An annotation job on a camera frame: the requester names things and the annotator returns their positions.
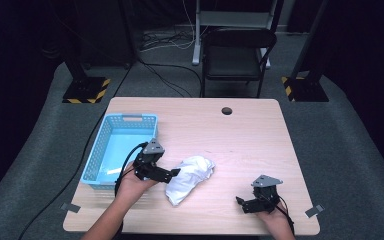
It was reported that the black folding chair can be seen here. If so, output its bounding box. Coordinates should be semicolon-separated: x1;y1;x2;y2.
200;27;278;99

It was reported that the grey tape strip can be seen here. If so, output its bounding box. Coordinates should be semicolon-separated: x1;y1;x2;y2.
304;204;326;219
59;202;82;214

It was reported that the person's left hand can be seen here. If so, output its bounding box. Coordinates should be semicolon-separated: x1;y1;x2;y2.
115;161;159;202

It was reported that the blue plastic basket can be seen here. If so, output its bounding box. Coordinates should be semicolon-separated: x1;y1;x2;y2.
80;112;159;191

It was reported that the white metal stand frame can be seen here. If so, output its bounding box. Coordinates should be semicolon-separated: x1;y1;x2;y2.
191;0;280;70

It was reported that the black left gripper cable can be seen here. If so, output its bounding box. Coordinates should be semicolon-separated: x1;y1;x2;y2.
113;141;149;198

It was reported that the black stand with striped base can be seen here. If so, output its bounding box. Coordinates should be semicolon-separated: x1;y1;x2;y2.
61;0;112;105
281;0;332;103

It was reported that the tangled cable bundle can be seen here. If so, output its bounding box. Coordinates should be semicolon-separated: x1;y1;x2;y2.
139;29;198;53

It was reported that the black cabinet on casters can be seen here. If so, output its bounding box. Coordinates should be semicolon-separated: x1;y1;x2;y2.
73;0;138;70

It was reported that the black looped floor cable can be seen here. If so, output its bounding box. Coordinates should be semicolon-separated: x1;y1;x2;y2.
136;58;204;98

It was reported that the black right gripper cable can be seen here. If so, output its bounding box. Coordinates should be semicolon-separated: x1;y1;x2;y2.
274;195;296;235

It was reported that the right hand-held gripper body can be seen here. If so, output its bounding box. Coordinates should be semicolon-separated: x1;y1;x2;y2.
245;174;284;214

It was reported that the white cloth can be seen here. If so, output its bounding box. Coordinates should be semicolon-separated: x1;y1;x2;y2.
164;155;217;207

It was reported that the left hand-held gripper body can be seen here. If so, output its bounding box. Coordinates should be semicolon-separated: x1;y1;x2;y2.
133;137;171;183

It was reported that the long black floor cable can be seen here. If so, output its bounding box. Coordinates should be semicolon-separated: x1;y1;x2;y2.
17;63;135;240

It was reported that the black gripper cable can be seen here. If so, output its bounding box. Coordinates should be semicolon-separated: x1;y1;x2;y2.
274;195;296;235
113;141;149;198

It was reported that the person's right hand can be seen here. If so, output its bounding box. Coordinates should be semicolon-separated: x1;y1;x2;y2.
254;202;290;232

